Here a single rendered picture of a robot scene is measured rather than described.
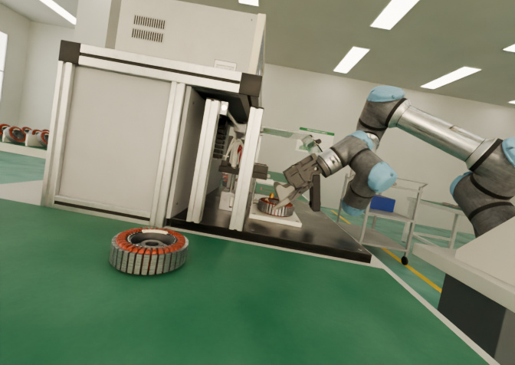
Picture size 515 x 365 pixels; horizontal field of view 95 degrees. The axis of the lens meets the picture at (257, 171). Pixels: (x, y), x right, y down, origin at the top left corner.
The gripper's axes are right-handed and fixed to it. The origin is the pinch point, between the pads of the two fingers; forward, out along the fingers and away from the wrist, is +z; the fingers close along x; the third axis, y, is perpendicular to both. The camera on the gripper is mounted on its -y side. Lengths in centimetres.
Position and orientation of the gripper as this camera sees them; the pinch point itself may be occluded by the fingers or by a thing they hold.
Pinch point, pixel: (272, 206)
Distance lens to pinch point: 74.9
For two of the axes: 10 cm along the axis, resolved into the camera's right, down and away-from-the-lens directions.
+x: -0.1, 0.5, -10.0
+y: -5.4, -8.4, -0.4
